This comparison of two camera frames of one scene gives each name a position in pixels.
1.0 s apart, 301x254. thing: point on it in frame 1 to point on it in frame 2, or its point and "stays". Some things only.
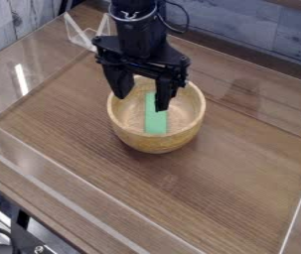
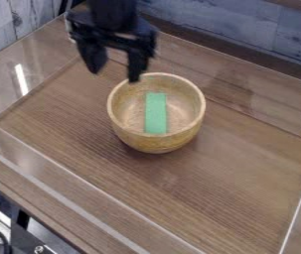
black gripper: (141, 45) to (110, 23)
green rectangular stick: (156, 119) stays
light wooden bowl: (127, 117) stays
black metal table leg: (24, 241) stays
